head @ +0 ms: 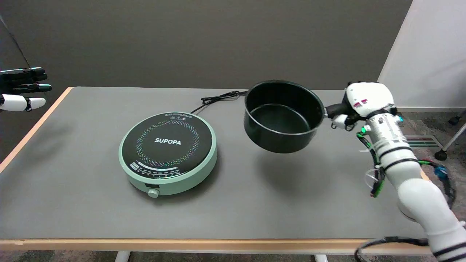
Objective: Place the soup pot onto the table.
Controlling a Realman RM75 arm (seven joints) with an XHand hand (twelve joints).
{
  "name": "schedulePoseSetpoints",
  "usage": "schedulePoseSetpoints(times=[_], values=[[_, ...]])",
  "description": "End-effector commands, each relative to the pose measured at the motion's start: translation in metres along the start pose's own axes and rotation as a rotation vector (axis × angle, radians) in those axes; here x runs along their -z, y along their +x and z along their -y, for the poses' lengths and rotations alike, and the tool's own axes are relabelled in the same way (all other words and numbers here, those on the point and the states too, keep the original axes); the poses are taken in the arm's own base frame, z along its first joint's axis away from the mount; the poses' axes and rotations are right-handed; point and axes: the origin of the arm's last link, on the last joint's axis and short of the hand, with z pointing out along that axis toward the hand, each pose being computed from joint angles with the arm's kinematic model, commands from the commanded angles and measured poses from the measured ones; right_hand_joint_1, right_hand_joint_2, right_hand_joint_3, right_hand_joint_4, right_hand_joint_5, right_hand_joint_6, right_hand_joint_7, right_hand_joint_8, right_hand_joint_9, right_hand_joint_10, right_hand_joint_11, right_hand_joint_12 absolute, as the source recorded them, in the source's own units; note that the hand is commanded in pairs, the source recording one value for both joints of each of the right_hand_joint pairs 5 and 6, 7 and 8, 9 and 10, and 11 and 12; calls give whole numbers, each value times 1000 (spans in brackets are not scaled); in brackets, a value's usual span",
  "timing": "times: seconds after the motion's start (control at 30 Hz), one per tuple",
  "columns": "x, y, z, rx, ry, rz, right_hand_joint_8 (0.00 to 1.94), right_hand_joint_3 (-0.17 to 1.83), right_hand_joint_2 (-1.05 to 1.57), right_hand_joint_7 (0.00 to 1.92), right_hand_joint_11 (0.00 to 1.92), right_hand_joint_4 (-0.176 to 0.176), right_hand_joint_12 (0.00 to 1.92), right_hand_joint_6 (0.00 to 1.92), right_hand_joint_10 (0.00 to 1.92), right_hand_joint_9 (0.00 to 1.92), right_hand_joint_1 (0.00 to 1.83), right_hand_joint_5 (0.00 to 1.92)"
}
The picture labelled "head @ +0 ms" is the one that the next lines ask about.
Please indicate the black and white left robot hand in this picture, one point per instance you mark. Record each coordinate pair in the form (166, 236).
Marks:
(16, 102)

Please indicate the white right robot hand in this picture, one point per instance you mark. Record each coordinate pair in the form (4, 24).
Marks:
(369, 98)

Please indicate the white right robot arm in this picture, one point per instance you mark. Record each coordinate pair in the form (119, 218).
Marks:
(418, 185)

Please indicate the striped floor vent grille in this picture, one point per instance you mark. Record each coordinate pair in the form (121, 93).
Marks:
(424, 141)

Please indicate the wheeled chair base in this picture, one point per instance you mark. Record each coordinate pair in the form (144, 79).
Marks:
(451, 140)

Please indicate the green round induction cooker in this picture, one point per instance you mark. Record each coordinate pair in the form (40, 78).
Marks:
(167, 153)

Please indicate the white table leg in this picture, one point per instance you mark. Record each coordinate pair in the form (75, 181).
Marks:
(122, 257)
(321, 258)

